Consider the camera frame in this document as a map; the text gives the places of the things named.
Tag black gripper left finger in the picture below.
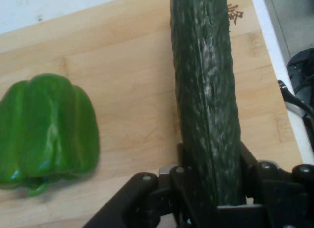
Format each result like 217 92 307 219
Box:
83 142 216 228

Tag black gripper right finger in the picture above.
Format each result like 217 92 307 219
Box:
240 142 314 228

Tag dark green cucumber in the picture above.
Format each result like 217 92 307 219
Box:
170 0 243 206

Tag wooden cutting board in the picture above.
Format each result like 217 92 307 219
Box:
0 0 307 228

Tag black round device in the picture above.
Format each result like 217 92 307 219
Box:
286 48 314 101

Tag green bell pepper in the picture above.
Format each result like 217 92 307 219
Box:
0 73 101 197

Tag black cable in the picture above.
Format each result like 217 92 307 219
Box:
277 79 314 121

